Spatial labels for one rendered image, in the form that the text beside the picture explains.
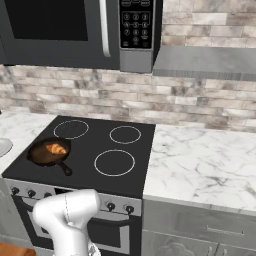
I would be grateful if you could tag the golden croissant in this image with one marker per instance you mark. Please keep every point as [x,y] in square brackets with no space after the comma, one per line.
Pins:
[56,148]

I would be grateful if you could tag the grey drawer front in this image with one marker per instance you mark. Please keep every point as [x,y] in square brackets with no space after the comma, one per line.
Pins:
[200,221]

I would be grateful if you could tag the grey plate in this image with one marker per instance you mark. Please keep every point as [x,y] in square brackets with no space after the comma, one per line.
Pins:
[4,146]

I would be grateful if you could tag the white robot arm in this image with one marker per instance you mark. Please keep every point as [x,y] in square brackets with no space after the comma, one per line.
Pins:
[66,216]

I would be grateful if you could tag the black glass hob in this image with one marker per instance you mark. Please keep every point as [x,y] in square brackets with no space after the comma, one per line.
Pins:
[100,150]

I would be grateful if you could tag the grey extractor hood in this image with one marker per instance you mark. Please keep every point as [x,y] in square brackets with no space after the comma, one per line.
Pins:
[206,61]

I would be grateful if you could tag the black oven door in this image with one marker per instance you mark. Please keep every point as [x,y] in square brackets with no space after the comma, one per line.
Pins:
[113,235]

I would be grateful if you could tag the grey microwave oven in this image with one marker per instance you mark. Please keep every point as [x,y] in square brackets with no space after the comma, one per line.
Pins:
[76,33]

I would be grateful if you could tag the black stove knob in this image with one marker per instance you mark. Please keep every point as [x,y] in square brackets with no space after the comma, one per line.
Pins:
[15,191]
[129,209]
[31,193]
[111,206]
[48,195]

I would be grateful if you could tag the black frying pan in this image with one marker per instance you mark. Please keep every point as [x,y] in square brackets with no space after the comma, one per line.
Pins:
[46,154]

